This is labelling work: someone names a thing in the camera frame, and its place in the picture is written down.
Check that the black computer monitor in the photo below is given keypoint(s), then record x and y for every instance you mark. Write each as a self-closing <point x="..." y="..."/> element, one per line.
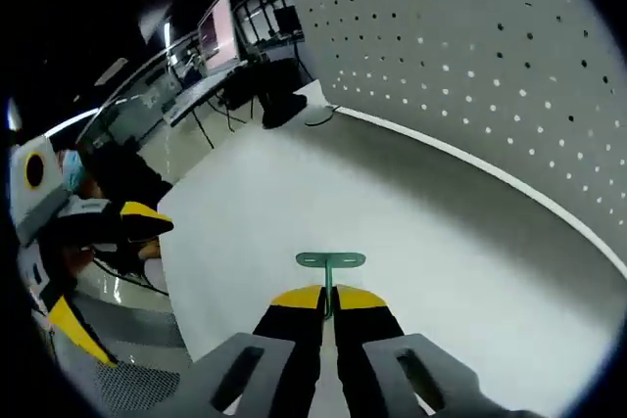
<point x="286" y="19"/>

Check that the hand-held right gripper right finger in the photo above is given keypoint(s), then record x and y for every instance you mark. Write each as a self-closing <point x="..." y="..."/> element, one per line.
<point x="367" y="339"/>

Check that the green hook assembly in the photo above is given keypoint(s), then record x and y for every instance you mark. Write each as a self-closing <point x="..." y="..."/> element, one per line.
<point x="330" y="261"/>

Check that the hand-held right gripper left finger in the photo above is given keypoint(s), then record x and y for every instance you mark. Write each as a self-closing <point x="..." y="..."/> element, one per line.
<point x="284" y="339"/>

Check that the black pouch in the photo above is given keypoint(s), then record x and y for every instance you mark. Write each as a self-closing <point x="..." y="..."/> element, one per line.
<point x="281" y="112"/>

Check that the black case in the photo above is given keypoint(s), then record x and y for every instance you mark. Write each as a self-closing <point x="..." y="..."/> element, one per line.
<point x="264" y="80"/>

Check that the grey mesh chair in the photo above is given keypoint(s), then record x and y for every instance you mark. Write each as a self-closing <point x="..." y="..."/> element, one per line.
<point x="142" y="384"/>

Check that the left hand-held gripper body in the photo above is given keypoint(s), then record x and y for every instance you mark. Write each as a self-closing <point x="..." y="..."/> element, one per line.
<point x="39" y="207"/>

